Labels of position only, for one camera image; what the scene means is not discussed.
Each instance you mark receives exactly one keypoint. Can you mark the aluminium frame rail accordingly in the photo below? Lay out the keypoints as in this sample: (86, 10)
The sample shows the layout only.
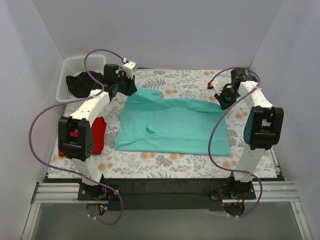
(272, 191)

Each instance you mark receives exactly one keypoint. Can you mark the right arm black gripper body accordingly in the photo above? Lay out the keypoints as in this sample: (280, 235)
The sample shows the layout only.
(223, 99)

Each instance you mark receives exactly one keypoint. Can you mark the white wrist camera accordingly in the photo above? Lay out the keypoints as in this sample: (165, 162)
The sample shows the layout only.
(129, 68)
(215, 85)

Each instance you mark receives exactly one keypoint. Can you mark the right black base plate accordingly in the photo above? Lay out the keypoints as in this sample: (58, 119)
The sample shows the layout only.
(227, 191)

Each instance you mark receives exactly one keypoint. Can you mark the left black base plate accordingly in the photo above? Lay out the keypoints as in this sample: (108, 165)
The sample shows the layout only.
(98, 192)

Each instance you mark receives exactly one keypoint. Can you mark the black crumpled t shirt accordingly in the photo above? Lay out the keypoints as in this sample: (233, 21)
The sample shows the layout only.
(81, 85)

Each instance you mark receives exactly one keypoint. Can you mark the red folded t shirt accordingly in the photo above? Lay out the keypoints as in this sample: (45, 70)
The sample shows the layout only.
(98, 135)

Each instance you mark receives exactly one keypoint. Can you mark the teal t shirt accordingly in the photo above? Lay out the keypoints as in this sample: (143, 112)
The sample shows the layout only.
(150, 123)

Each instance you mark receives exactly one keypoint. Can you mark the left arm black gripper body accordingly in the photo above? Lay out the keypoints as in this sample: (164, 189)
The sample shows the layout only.
(126, 83)

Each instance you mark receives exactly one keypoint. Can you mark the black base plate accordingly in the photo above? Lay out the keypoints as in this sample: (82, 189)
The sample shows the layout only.
(227, 191)
(98, 192)

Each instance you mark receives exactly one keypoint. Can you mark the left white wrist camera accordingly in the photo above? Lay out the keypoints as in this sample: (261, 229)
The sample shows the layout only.
(129, 68)

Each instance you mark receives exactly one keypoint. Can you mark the white plastic basket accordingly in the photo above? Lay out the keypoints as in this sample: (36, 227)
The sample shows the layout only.
(73, 66)

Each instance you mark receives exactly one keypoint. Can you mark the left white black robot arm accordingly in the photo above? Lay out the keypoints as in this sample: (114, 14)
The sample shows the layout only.
(89, 110)

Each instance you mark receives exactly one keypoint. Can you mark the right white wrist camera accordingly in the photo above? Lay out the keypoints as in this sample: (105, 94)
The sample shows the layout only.
(215, 85)

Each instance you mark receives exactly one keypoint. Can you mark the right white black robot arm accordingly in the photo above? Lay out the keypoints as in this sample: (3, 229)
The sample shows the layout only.
(262, 129)

